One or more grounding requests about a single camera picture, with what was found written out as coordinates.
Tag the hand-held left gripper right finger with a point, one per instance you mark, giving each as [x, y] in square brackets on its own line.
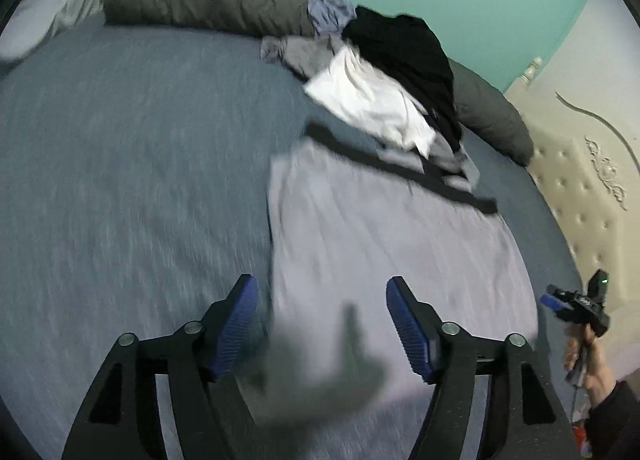
[407, 330]

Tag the cream tufted headboard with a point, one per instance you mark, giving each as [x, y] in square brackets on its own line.
[575, 180]

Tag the light grey pillow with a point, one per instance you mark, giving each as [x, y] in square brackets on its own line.
[55, 10]

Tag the grey hooded garment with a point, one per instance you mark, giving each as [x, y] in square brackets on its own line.
[305, 52]

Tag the person's right forearm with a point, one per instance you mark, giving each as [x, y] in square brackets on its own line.
[617, 420]

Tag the white garment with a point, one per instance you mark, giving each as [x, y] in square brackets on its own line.
[370, 100]

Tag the pale blue garment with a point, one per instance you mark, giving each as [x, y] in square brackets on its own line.
[327, 12]

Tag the bed with blue-grey sheet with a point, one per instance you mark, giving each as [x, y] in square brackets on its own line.
[125, 165]

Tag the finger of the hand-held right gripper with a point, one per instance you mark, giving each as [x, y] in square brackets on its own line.
[552, 301]

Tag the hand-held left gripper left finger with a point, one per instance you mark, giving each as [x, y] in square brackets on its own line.
[235, 325]

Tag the black garment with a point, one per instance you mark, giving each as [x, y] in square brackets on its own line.
[405, 55]

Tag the person's right hand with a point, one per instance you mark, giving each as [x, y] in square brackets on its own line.
[600, 375]

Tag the grey jacket with black trim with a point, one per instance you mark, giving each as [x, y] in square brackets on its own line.
[375, 240]

